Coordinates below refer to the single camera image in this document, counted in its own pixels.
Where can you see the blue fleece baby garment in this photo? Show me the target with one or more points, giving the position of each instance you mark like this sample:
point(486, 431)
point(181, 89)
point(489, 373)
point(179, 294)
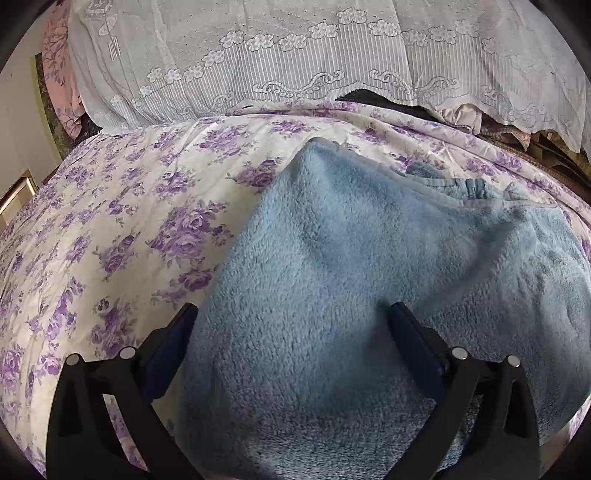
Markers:
point(291, 371)

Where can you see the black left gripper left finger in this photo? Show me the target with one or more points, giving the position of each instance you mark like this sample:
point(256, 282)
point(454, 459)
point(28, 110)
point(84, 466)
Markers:
point(102, 423)

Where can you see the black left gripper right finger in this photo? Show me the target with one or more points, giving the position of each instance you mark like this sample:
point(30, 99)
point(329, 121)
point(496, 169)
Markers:
point(484, 424)

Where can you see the white lace cover cloth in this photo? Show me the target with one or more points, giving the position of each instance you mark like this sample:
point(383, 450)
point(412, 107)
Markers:
point(139, 63)

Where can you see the purple floral bed quilt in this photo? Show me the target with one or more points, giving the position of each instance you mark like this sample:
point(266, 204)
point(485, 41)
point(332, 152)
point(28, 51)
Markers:
point(132, 226)

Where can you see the pink floral fabric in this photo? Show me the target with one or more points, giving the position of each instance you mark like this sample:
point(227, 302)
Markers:
point(58, 73)

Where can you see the wooden chair frame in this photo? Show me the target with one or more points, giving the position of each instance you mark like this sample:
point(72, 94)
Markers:
point(19, 194)

